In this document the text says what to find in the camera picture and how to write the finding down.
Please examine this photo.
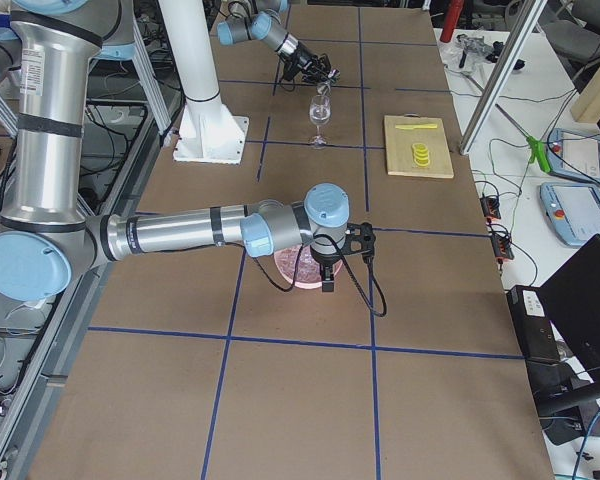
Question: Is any lemon slice two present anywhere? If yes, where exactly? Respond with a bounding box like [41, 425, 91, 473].
[414, 152, 430, 165]

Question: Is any aluminium frame post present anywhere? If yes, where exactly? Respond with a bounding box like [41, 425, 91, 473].
[459, 0, 547, 155]

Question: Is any aluminium truss frame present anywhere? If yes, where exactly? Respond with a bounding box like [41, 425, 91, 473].
[0, 1, 169, 479]

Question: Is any wine glass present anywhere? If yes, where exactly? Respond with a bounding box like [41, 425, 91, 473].
[309, 95, 331, 149]

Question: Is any pink bowl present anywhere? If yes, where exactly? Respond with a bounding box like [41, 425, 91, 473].
[272, 244, 337, 292]

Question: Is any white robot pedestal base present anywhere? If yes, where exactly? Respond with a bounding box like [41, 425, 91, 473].
[159, 0, 249, 164]

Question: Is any lemon slice one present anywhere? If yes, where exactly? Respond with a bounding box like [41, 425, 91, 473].
[414, 157, 430, 168]

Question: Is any black laptop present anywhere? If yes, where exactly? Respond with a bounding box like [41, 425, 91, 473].
[538, 234, 600, 381]

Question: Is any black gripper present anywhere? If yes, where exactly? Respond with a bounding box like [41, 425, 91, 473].
[281, 45, 335, 84]
[310, 247, 343, 292]

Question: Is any lower teach pendant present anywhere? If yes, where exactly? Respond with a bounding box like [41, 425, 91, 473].
[539, 182, 600, 247]

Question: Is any lemon slice four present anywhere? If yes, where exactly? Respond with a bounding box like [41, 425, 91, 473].
[412, 143, 428, 152]

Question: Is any teach pendant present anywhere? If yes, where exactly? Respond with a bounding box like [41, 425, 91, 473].
[539, 182, 600, 247]
[547, 128, 600, 185]

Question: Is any red cylinder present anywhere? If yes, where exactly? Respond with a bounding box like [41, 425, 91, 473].
[440, 0, 465, 43]

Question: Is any green tipped reacher stick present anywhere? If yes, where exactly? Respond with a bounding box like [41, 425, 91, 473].
[459, 71, 551, 173]

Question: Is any ice cubes pile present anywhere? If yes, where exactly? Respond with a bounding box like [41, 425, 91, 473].
[277, 247, 324, 286]

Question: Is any yellow plastic knife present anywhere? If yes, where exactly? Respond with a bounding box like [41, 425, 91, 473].
[394, 123, 438, 131]

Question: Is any steel double jigger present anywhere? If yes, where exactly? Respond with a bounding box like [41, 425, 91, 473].
[316, 69, 340, 97]

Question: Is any wooden cutting board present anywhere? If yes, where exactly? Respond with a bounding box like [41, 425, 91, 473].
[384, 115, 454, 179]

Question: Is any clear plastic bag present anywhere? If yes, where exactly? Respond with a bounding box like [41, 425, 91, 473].
[439, 34, 494, 73]

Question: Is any upper teach pendant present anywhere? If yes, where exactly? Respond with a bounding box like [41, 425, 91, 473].
[547, 128, 600, 185]

